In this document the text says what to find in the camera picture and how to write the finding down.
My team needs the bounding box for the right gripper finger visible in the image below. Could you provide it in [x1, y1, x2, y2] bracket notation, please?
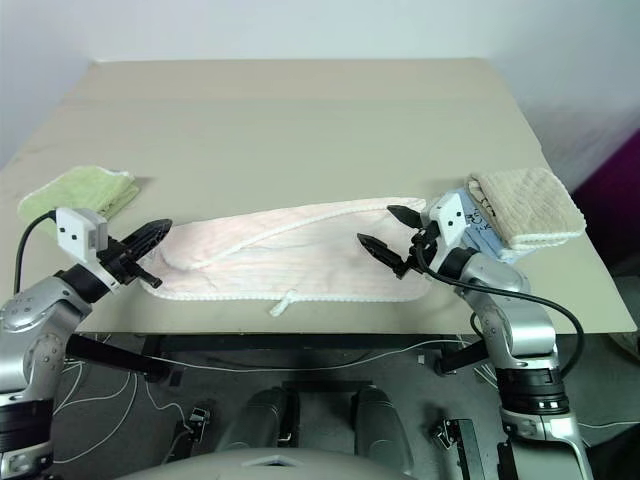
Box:
[386, 204, 426, 231]
[356, 233, 404, 269]

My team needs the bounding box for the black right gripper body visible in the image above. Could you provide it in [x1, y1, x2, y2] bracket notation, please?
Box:
[394, 222, 443, 280]

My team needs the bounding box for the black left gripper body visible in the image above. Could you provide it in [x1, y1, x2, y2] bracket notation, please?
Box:
[96, 237, 147, 290]

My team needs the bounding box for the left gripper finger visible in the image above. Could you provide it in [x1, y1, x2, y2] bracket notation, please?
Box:
[131, 265, 163, 289]
[122, 218, 174, 262]

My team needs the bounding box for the folded light blue towel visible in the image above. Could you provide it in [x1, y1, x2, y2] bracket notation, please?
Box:
[433, 186, 532, 265]

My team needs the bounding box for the folded green towel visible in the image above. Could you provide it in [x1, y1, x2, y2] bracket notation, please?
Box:
[17, 165, 142, 237]

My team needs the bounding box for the pale pink white-edged towel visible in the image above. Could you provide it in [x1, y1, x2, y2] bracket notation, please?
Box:
[136, 196, 434, 320]

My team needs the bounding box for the folded beige towel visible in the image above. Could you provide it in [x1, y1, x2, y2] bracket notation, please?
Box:
[466, 166, 587, 250]

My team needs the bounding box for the small black floor clamp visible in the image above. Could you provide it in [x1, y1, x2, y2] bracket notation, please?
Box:
[185, 406, 212, 435]

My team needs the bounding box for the dark rounded robot leg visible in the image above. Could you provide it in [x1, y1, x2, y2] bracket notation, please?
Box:
[348, 386, 417, 477]
[218, 386, 302, 457]

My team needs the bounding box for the magenta cloth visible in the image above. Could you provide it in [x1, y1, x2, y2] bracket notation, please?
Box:
[573, 126, 640, 284]

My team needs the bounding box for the grey robot torso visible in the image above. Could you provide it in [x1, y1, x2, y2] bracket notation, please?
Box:
[111, 445, 417, 480]

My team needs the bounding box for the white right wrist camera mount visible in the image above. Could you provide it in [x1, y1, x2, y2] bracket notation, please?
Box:
[428, 193, 474, 251]

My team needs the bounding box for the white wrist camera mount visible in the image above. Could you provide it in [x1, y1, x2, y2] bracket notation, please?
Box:
[428, 193, 474, 251]
[54, 206, 109, 264]

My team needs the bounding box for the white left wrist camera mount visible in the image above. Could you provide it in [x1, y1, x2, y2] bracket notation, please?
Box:
[54, 206, 109, 264]

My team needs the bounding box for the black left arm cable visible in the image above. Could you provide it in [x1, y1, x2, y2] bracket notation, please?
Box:
[13, 211, 59, 294]

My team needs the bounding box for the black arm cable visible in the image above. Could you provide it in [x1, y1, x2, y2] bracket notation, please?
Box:
[414, 244, 586, 382]
[13, 211, 59, 294]

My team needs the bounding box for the black table frame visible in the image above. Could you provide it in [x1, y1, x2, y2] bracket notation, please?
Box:
[63, 331, 497, 387]

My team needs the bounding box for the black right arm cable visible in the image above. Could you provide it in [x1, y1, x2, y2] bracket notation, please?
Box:
[414, 244, 586, 382]

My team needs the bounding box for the thin white wire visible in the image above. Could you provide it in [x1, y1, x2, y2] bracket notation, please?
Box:
[48, 338, 482, 467]

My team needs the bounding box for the black floor bracket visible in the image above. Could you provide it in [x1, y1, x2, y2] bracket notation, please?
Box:
[430, 416, 487, 480]

